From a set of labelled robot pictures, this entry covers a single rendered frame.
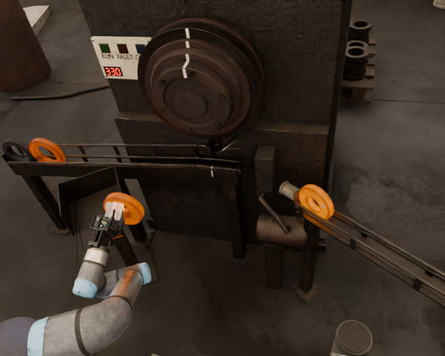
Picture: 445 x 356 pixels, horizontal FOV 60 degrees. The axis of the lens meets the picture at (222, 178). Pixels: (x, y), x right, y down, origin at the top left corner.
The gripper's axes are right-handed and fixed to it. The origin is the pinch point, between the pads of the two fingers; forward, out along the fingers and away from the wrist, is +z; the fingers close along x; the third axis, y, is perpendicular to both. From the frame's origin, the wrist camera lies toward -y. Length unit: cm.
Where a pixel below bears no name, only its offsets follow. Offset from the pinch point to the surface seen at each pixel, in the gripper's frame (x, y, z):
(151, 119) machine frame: 5.0, -9.7, 45.1
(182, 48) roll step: -23, 33, 44
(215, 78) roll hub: -35, 27, 37
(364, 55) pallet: -92, -106, 183
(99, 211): 24.1, -26.3, 4.3
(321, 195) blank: -72, -13, 18
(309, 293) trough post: -71, -87, -3
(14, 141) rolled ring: 82, -20, 33
